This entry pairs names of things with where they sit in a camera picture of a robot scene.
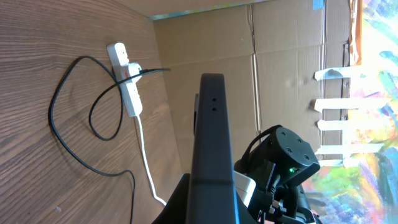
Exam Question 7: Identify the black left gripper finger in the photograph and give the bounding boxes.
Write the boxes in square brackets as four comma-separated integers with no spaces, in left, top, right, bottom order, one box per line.
[154,73,255,224]

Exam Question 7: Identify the black USB charging cable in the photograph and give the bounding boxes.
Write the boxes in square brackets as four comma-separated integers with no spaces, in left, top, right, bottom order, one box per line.
[47,55,171,224]

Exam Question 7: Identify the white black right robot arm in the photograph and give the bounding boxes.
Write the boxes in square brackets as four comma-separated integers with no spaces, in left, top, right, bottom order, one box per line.
[234,125,321,223]

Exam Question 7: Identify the white USB charger plug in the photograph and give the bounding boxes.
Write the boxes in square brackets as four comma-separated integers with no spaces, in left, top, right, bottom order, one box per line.
[118,62,142,84]

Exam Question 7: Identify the white power strip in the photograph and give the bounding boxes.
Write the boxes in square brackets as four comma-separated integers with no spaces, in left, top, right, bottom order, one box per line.
[106,42,142,117]

